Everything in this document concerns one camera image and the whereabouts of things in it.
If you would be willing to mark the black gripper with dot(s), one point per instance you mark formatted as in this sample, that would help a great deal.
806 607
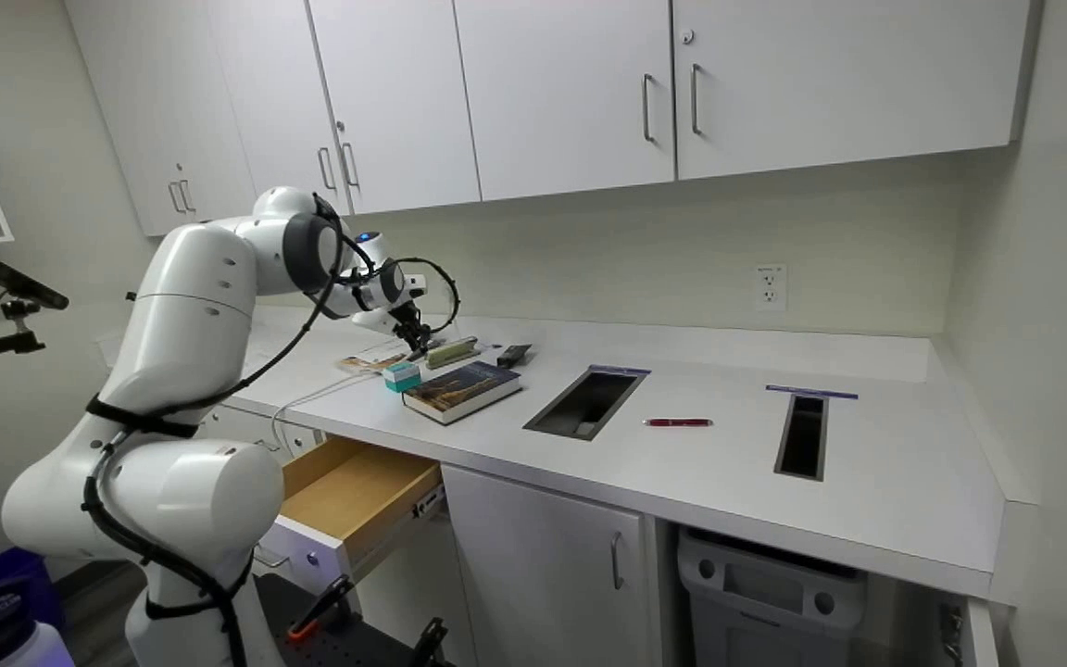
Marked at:
393 294

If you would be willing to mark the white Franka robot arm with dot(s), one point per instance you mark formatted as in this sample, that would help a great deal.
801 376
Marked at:
185 310

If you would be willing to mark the small teal box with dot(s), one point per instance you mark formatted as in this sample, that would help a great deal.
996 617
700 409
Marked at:
405 381

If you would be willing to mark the flat beige box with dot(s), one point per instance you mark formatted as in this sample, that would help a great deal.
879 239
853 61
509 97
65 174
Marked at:
370 361

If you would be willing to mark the rectangular metal countertop opening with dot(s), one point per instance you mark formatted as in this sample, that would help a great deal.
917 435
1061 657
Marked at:
585 404

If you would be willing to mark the narrow dark countertop slot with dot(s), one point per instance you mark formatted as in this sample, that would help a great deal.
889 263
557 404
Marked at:
801 440

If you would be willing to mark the green grey book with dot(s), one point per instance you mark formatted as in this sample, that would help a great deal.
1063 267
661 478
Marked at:
454 349

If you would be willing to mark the dark cover book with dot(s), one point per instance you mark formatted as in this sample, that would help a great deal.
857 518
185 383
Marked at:
465 391

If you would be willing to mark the small black object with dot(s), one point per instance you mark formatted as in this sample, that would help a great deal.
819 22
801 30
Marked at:
511 358

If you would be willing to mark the open wooden drawer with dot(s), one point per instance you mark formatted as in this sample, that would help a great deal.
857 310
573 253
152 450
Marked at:
354 494

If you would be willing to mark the white lower cabinet door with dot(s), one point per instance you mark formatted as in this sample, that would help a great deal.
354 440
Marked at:
536 568

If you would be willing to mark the red pen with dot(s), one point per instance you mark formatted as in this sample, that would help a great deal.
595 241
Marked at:
679 424

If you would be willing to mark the black floor object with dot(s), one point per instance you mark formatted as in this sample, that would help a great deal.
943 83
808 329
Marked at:
430 644

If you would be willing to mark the white bottle black cap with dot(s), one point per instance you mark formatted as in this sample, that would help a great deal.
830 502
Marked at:
2 633

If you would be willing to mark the wide white upper cabinet door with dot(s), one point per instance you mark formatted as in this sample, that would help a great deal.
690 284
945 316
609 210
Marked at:
853 76

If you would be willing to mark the white wall outlet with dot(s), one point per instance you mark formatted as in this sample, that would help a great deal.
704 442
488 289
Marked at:
772 288

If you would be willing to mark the black camera on stand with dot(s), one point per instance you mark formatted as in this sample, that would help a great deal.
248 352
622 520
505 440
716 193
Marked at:
15 284

